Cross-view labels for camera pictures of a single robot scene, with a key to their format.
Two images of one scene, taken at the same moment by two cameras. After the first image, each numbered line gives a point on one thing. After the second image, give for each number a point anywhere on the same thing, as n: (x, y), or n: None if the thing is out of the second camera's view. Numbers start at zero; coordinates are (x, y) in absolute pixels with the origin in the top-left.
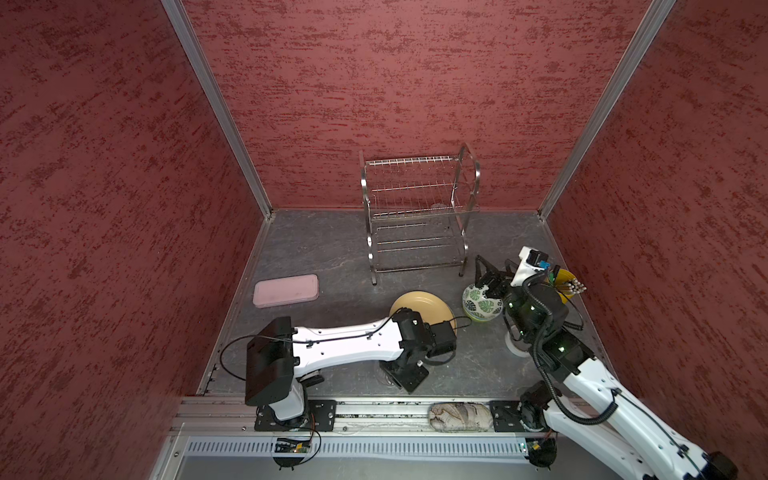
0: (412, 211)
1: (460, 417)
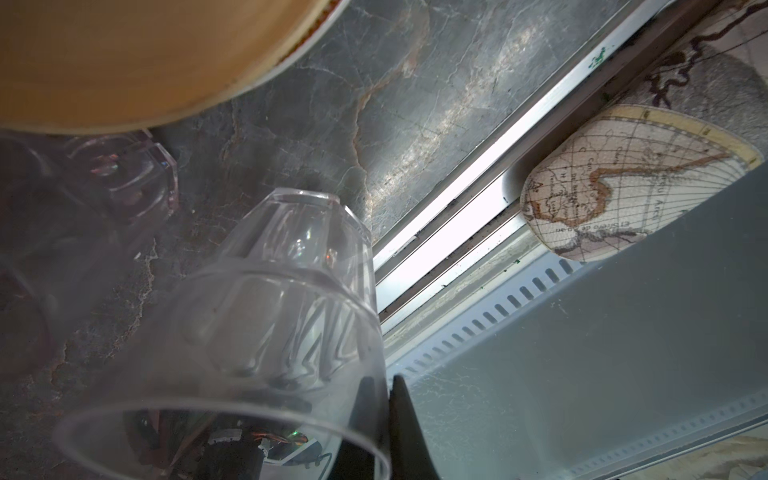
0: None
1: (689, 128)
